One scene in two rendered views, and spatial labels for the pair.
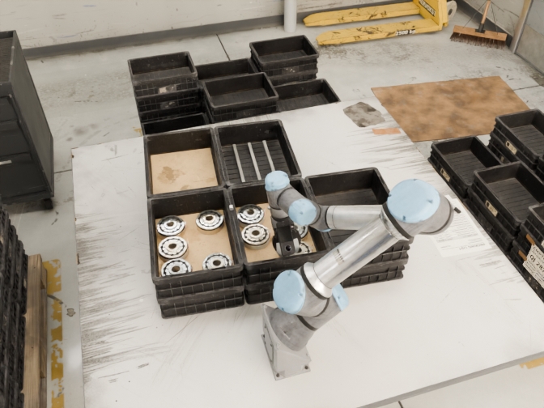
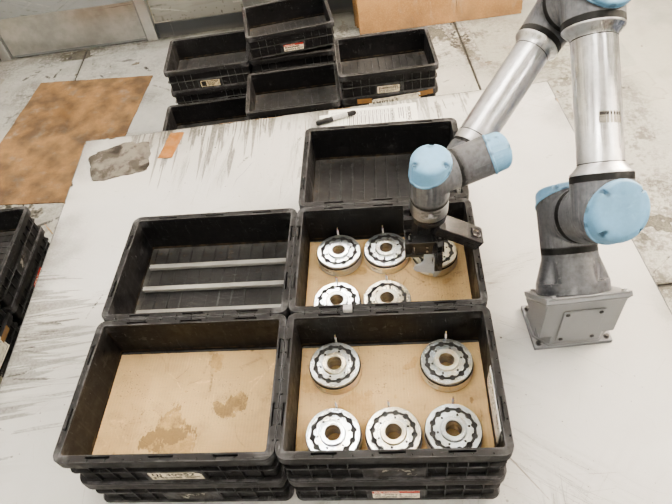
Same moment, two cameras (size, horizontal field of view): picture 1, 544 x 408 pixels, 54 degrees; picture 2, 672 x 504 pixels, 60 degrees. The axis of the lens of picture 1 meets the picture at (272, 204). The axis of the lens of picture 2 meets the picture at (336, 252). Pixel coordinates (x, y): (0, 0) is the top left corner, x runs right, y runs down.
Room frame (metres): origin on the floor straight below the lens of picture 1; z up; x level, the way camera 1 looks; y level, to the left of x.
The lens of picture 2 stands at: (1.17, 0.78, 1.89)
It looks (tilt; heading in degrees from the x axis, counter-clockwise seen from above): 49 degrees down; 291
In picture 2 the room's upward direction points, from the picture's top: 10 degrees counter-clockwise
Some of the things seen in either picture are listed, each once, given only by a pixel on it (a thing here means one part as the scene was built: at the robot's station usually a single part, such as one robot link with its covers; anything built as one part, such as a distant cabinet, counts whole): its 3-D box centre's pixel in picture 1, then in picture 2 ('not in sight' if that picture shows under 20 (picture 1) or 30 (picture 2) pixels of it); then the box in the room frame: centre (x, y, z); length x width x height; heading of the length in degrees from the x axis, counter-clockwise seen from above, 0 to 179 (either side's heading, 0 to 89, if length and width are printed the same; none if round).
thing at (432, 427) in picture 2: (176, 269); (453, 430); (1.17, 0.33, 0.86); 0.10 x 0.10 x 0.01
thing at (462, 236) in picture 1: (448, 224); (370, 126); (1.54, -0.73, 0.70); 0.33 x 0.23 x 0.01; 17
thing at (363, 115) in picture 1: (363, 113); (118, 159); (2.35, -0.47, 0.71); 0.22 x 0.19 x 0.01; 17
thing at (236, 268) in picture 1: (192, 231); (389, 379); (1.30, 0.28, 0.92); 0.40 x 0.30 x 0.02; 12
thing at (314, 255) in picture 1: (276, 219); (384, 254); (1.36, -0.02, 0.92); 0.40 x 0.30 x 0.02; 12
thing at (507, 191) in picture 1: (510, 214); (298, 119); (2.00, -1.24, 0.31); 0.40 x 0.30 x 0.34; 17
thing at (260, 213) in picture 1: (250, 214); (336, 301); (1.45, 0.08, 0.86); 0.10 x 0.10 x 0.01
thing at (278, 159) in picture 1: (256, 162); (211, 278); (1.75, 0.07, 0.87); 0.40 x 0.30 x 0.11; 12
